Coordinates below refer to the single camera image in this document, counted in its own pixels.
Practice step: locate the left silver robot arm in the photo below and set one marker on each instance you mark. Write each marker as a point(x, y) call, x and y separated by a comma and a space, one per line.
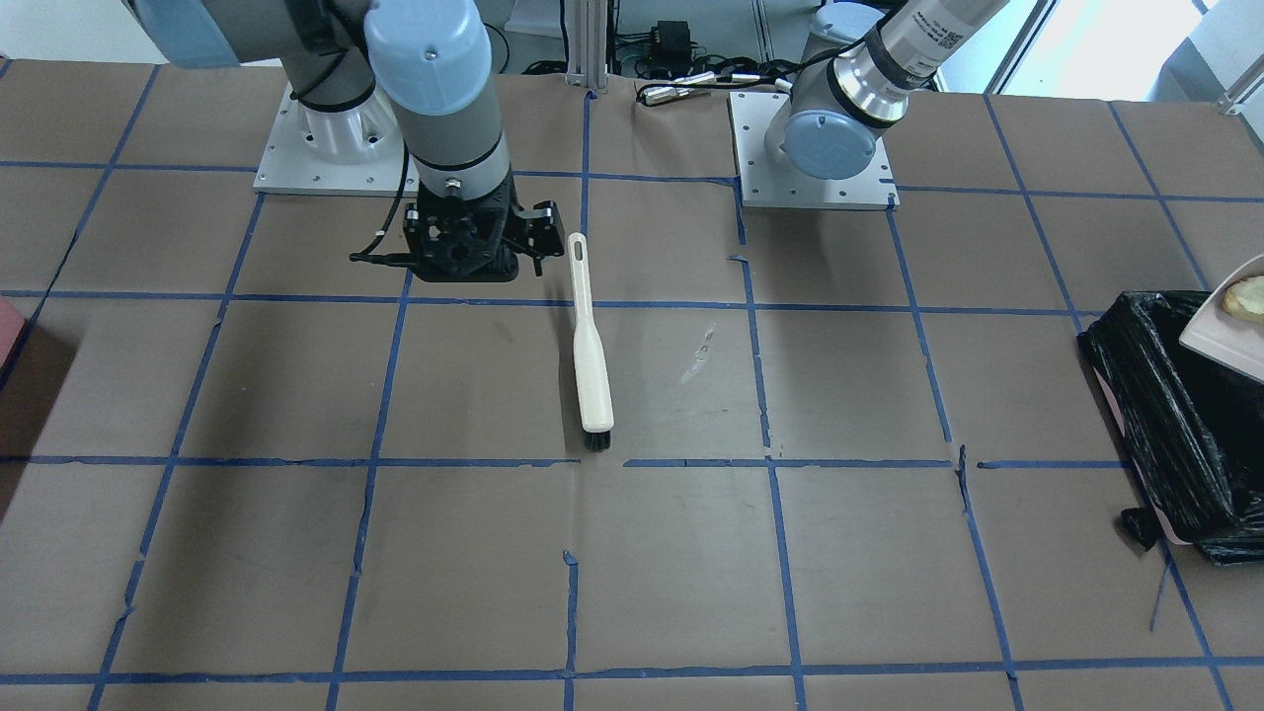
point(859, 68)

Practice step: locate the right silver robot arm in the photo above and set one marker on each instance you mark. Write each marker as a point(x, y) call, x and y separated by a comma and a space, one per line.
point(425, 67)

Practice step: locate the beige brush black bristles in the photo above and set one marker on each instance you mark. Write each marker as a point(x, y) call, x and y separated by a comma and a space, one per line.
point(593, 386)

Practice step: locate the pink plastic bin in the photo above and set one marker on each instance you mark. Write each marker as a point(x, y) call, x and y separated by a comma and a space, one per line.
point(13, 326)

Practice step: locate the aluminium frame post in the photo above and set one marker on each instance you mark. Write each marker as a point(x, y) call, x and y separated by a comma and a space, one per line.
point(587, 35)

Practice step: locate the brown potato trash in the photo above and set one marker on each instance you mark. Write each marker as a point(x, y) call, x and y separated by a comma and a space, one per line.
point(1244, 299)

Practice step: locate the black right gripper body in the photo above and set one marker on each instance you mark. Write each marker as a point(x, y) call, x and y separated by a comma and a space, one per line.
point(539, 223)

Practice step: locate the black bag lined bin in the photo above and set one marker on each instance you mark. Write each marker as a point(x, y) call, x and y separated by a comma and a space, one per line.
point(1193, 427)

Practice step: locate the beige dustpan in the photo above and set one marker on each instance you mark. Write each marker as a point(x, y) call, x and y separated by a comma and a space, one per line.
point(1213, 333)

